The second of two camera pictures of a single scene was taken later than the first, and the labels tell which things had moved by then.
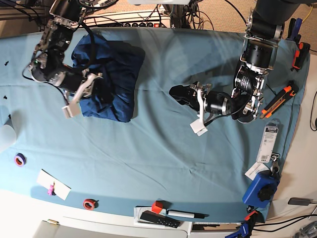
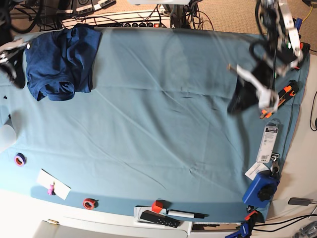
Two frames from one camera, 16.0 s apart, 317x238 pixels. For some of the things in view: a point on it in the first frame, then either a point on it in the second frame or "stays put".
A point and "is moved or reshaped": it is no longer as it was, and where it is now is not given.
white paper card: x=46 y=180 stays put
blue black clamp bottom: x=246 y=227 stays put
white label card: x=255 y=168 stays put
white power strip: x=151 y=18 stays put
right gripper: x=215 y=102 -> x=245 y=96
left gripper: x=83 y=82 -> x=15 y=71
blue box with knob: x=261 y=189 stays put
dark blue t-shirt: x=113 y=95 is moved or reshaped
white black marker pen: x=185 y=214 stays put
